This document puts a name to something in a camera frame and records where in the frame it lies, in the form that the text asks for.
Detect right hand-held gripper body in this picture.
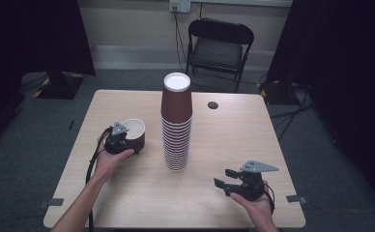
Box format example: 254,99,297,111
236,159,280,203

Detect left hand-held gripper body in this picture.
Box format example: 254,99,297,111
103,120,135,156

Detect single brown paper cup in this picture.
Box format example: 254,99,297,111
121,118,147,156

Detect stack of brown paper cups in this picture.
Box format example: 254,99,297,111
159,72,194,172

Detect person's left hand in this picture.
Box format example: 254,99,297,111
93,138,136,183

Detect person's right hand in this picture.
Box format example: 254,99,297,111
229,179,275,227

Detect grey tape strip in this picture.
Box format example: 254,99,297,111
285,194,308,205
38,197,65,209

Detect black stand base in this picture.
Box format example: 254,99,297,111
33,71,86,101

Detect black floor box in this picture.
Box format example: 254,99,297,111
258,79,294,106

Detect black folding chair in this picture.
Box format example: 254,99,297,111
186,17,255,94

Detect dark curtain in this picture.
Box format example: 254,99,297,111
0,0,97,153
265,0,375,217

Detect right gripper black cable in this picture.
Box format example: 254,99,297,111
262,182,277,215

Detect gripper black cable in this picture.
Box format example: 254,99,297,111
262,182,277,215
84,126,114,232

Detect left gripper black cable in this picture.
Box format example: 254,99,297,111
84,126,114,232

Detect black floor cables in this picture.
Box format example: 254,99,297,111
268,81,316,143

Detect black wall socket cable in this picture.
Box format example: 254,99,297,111
172,6,190,68

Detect white wall socket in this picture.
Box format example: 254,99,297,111
168,0,192,15

